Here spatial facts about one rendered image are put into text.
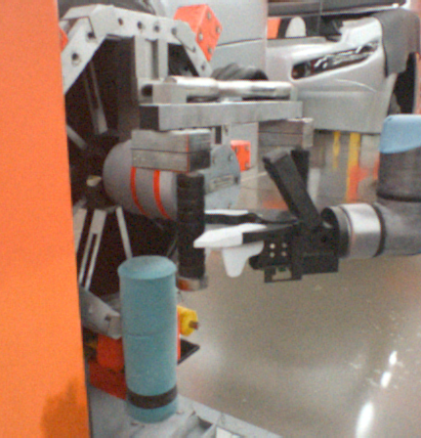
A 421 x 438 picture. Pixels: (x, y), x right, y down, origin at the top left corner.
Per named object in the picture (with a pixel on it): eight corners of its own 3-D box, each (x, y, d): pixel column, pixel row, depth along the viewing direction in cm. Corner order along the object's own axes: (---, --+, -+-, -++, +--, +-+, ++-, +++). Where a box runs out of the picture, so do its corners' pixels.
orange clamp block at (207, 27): (179, 65, 99) (193, 29, 101) (211, 64, 94) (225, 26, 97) (161, 42, 93) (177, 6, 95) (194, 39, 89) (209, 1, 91)
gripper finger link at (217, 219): (181, 253, 67) (245, 258, 65) (180, 212, 65) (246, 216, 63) (187, 246, 70) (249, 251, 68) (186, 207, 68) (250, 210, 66)
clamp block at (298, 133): (269, 143, 92) (270, 115, 91) (313, 146, 88) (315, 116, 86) (256, 145, 88) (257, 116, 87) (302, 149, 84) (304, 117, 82)
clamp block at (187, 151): (156, 163, 65) (155, 123, 64) (212, 169, 60) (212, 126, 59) (131, 168, 61) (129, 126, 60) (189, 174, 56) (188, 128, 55)
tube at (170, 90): (145, 103, 81) (143, 36, 78) (243, 104, 71) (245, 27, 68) (62, 105, 67) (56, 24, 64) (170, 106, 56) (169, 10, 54)
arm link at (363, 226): (382, 210, 61) (352, 197, 69) (350, 212, 61) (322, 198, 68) (377, 265, 63) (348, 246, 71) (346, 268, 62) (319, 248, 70)
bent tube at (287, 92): (209, 101, 97) (209, 46, 94) (297, 102, 87) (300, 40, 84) (152, 102, 83) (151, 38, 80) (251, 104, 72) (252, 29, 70)
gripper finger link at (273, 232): (250, 247, 55) (302, 235, 60) (250, 235, 55) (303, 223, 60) (224, 239, 59) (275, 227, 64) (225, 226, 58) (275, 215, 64)
